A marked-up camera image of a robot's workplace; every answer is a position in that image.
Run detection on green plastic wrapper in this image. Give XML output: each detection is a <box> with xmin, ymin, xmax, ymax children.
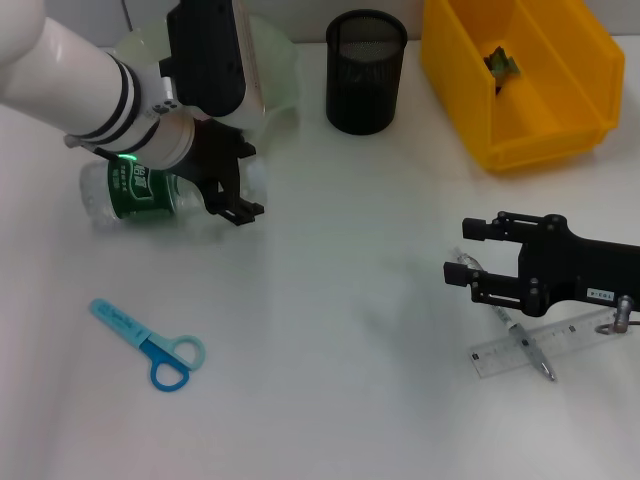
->
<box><xmin>482</xmin><ymin>44</ymin><xmax>522</xmax><ymax>94</ymax></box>

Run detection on blue scissors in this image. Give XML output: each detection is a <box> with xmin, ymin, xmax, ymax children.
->
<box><xmin>89</xmin><ymin>298</ymin><xmax>207</xmax><ymax>392</ymax></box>

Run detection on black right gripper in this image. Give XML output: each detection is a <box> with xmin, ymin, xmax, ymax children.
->
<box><xmin>442</xmin><ymin>211</ymin><xmax>640</xmax><ymax>319</ymax></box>

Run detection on green glass fruit plate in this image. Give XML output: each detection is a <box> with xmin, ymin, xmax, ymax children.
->
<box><xmin>112</xmin><ymin>14</ymin><xmax>301</xmax><ymax>136</ymax></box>

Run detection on clear ballpoint pen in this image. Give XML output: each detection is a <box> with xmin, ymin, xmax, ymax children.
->
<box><xmin>452</xmin><ymin>247</ymin><xmax>557</xmax><ymax>383</ymax></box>

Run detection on black mesh pen holder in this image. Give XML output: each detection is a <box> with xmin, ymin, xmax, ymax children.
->
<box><xmin>325</xmin><ymin>10</ymin><xmax>409</xmax><ymax>135</ymax></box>

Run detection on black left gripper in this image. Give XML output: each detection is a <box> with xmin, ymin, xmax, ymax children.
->
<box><xmin>174</xmin><ymin>119</ymin><xmax>267</xmax><ymax>228</ymax></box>

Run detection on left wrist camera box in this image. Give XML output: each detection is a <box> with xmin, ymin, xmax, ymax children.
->
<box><xmin>159</xmin><ymin>0</ymin><xmax>266</xmax><ymax>134</ymax></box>

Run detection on transparent plastic ruler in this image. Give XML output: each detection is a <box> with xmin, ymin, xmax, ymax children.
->
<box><xmin>467</xmin><ymin>308</ymin><xmax>632</xmax><ymax>380</ymax></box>

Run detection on green label water bottle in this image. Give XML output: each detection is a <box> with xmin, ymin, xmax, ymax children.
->
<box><xmin>79</xmin><ymin>157</ymin><xmax>269</xmax><ymax>231</ymax></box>

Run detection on yellow plastic bin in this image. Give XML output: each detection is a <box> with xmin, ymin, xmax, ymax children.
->
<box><xmin>418</xmin><ymin>0</ymin><xmax>626</xmax><ymax>174</ymax></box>

